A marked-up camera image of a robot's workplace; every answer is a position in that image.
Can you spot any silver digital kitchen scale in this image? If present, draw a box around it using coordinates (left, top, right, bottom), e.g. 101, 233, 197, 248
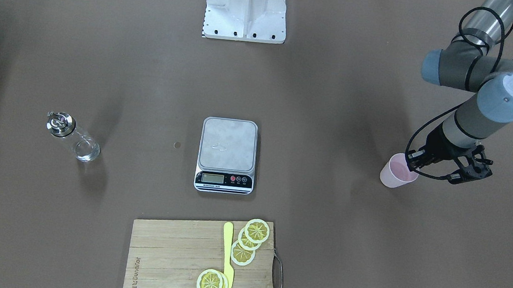
193, 117, 259, 195

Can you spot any lemon slice front pair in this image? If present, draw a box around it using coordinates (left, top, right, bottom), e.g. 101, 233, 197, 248
196, 268, 230, 288

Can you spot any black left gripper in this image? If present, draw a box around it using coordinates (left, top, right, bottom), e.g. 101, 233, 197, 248
407, 122, 463, 171

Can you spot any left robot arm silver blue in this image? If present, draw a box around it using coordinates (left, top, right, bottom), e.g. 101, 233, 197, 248
404, 0, 513, 185

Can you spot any white pedestal column base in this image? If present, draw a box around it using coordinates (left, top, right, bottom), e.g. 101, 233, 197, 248
201, 0, 287, 44

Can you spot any lemon slice middle stack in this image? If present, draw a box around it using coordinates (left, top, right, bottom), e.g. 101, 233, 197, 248
238, 228, 261, 251

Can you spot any lemon slice lower stack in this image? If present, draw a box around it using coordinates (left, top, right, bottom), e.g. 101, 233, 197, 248
229, 241, 256, 266

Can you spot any glass sauce bottle steel spout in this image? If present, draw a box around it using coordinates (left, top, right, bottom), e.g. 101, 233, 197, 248
46, 111, 101, 162

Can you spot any yellow plastic knife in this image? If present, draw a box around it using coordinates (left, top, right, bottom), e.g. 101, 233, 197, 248
223, 221, 235, 288

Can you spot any pink plastic cup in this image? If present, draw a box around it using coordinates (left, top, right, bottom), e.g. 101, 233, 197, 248
379, 152, 419, 189

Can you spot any black looped camera cable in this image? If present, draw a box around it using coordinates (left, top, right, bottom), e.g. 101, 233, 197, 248
402, 100, 477, 183

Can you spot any lemon slice stack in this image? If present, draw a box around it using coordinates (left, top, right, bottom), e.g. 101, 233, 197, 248
238, 228, 261, 251
229, 241, 256, 266

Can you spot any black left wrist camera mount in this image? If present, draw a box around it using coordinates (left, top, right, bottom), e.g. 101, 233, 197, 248
446, 144, 493, 185

